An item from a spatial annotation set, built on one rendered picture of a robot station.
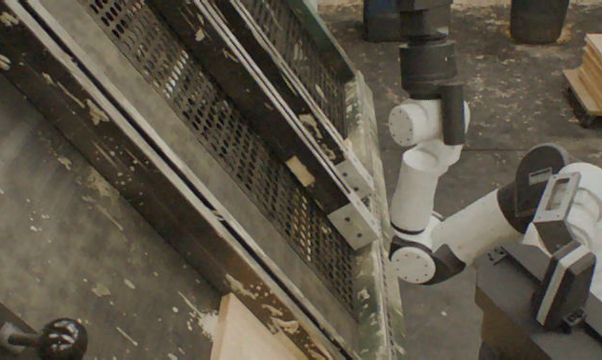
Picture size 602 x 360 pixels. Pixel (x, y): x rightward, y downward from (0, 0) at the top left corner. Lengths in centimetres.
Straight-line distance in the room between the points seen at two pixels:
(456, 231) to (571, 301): 73
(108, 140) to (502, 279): 56
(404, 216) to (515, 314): 71
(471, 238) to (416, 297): 167
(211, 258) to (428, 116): 39
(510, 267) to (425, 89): 59
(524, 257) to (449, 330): 221
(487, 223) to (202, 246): 47
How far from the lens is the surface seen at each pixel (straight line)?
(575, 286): 42
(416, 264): 117
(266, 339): 101
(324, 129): 164
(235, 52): 136
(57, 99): 86
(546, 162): 106
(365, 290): 149
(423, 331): 266
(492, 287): 46
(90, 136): 87
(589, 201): 85
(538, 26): 537
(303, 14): 235
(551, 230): 80
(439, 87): 103
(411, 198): 113
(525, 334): 45
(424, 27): 102
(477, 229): 113
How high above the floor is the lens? 189
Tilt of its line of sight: 33 degrees down
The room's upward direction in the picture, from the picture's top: 3 degrees counter-clockwise
